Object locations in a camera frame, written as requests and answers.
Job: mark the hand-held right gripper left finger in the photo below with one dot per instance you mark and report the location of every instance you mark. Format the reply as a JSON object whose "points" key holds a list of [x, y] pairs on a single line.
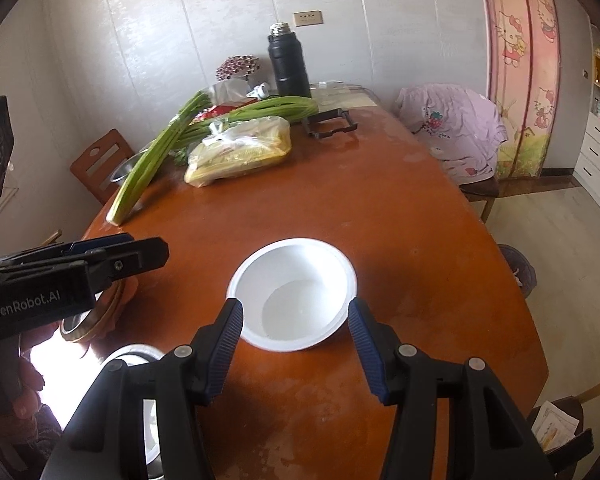
{"points": [[222, 345]]}

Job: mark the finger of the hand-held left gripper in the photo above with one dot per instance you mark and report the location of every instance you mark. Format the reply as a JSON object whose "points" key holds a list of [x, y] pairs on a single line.
{"points": [[130, 260], [100, 244]]}

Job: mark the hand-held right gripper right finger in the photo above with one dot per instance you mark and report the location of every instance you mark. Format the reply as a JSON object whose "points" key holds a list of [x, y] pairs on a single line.
{"points": [[367, 347]]}

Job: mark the yellow ribbed plate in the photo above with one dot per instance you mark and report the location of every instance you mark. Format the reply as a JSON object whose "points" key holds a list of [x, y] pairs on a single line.
{"points": [[107, 312]]}

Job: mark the round metal pan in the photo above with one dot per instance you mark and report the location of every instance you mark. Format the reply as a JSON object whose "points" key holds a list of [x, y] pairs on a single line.
{"points": [[130, 352]]}

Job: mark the person's left hand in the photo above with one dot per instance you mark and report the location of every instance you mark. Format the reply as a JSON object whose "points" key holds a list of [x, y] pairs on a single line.
{"points": [[30, 385]]}

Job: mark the brown wooden chair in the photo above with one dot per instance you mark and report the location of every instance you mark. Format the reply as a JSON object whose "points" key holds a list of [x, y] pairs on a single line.
{"points": [[97, 165]]}

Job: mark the steel basin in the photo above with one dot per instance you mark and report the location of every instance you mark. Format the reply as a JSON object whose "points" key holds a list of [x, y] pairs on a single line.
{"points": [[125, 167]]}

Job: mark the celery bunch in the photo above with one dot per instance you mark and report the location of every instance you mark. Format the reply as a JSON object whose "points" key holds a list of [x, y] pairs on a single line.
{"points": [[275, 107], [150, 170]]}

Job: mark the yellow food plastic bag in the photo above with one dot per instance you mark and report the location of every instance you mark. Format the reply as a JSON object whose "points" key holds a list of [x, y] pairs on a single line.
{"points": [[240, 152]]}

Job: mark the dark round stool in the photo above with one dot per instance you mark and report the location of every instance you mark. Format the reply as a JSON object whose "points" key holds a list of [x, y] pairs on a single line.
{"points": [[519, 267]]}

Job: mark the red food package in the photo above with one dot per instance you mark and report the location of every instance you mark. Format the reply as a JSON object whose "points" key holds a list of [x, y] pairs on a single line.
{"points": [[225, 111]]}

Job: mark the clothing-covered wooden chair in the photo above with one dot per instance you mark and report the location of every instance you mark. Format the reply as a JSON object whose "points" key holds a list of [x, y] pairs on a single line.
{"points": [[480, 192]]}

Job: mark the clear plastic bag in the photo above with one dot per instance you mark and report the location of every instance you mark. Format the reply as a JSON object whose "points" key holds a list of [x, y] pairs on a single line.
{"points": [[230, 91]]}

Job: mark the paper sheets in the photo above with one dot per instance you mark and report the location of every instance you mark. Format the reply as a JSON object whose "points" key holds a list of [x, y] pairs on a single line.
{"points": [[555, 425]]}

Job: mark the red white floral bundle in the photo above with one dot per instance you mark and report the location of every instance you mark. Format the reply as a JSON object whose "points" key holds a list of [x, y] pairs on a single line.
{"points": [[237, 66]]}

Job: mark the dark chair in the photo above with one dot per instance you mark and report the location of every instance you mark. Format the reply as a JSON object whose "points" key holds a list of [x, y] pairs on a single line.
{"points": [[580, 440]]}

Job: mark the pink clothing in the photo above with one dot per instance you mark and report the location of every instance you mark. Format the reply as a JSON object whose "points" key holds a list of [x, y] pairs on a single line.
{"points": [[450, 125]]}

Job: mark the black thermos flask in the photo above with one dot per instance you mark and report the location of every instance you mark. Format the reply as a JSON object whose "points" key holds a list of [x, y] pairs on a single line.
{"points": [[288, 65]]}

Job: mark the pink cartoon wardrobe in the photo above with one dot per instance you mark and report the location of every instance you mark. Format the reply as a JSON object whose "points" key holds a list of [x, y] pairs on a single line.
{"points": [[525, 70]]}

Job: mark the wall power outlet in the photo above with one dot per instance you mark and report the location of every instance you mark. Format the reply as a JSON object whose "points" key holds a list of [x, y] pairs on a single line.
{"points": [[308, 18]]}

